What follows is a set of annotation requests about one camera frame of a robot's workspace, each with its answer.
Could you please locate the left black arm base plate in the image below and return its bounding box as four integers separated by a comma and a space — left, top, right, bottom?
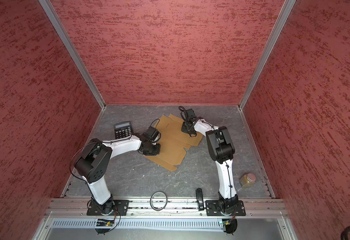
87, 199, 130, 216

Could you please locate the brown cardboard box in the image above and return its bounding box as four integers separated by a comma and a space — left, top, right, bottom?
145, 114, 203, 172

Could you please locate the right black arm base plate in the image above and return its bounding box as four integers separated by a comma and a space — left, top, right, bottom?
205, 200, 246, 217

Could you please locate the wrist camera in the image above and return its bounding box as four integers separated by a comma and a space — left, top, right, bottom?
184, 109, 197, 122
144, 126, 161, 143

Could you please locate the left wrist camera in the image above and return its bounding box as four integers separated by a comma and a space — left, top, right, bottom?
144, 126, 161, 143

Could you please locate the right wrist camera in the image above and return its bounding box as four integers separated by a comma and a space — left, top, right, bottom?
184, 109, 197, 122

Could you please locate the black desk calculator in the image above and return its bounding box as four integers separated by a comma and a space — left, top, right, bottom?
114, 121, 133, 139

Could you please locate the white perforated cable duct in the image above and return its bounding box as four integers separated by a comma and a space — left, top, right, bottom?
51, 218, 223, 232

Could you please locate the aluminium front rail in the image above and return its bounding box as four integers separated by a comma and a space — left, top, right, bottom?
44, 197, 289, 219

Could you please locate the black rubber ring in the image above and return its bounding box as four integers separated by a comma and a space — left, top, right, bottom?
149, 190, 168, 212

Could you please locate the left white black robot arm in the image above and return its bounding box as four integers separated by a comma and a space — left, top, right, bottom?
74, 133, 161, 212

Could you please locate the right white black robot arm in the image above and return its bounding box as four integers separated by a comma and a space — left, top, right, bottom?
181, 118, 239, 215

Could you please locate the jar with pink lid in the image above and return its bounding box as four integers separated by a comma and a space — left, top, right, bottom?
240, 173, 257, 189

